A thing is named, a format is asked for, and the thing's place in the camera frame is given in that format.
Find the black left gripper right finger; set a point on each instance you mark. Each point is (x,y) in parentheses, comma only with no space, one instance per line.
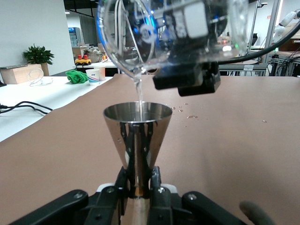
(164,206)

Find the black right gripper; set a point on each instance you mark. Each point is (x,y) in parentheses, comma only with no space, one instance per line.
(187,50)

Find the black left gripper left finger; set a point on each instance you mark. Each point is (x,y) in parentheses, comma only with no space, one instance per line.
(100,206)

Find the stainless steel jigger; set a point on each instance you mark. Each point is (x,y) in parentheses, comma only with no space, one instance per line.
(138,140)

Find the clear glass measuring beaker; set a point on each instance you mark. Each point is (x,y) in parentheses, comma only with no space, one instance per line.
(122,47)

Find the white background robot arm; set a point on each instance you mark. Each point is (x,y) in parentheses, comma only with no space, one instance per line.
(284,21)

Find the plain paper cup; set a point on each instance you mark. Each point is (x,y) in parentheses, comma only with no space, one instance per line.
(102,72)

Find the printed paper cup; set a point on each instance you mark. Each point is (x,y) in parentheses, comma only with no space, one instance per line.
(93,77)

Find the brown table mat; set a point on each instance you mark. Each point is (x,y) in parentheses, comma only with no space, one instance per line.
(211,152)

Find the yellow toy car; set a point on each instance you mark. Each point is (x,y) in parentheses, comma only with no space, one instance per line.
(82,61)

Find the green cloth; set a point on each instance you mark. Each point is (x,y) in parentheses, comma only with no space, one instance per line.
(76,77)

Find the blue drinks fridge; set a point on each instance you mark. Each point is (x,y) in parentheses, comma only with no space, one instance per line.
(73,36)

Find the green potted plant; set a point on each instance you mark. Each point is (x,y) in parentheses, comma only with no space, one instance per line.
(38,54)

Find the wooden planter box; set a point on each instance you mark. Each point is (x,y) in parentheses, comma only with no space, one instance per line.
(18,73)

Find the aluminium frame post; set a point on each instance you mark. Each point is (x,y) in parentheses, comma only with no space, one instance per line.
(270,30)

